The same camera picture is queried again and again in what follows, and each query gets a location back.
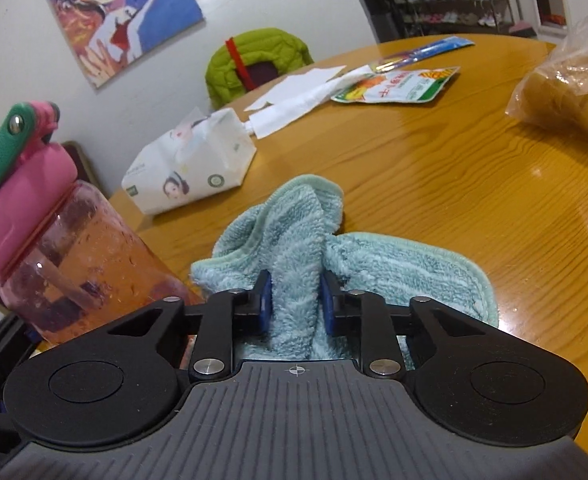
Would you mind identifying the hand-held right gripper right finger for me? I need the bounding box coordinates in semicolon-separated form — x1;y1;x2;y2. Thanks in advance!
319;270;497;379

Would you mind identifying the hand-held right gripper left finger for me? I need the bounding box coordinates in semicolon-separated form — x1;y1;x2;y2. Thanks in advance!
106;270;275;381

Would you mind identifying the teal striped towel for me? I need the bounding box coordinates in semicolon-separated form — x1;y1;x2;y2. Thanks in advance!
190;175;499;361

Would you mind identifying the pink water bottle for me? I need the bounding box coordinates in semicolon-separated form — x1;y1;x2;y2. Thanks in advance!
0;101;205;348

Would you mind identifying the white tissue pack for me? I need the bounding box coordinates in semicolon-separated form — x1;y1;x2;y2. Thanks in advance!
121;107;257;216

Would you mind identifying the folded white paper towel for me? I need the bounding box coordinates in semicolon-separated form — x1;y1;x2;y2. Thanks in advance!
244;72;369;139

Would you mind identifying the green orange snack packet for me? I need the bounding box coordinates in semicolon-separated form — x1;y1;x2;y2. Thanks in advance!
330;66;461;104

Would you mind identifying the maroon chair with jacket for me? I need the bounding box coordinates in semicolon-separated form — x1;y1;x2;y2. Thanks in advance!
244;59;281;88

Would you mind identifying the green puffer jacket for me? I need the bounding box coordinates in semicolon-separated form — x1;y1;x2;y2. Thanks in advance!
205;28;315;111

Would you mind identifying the long blue packet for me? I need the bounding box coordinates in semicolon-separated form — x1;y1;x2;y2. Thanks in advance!
371;36;476;73

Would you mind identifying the clear bag of brown food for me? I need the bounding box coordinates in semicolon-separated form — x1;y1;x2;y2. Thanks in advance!
504;7;588;147

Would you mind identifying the wall poster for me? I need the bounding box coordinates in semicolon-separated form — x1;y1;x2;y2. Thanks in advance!
40;0;205;90

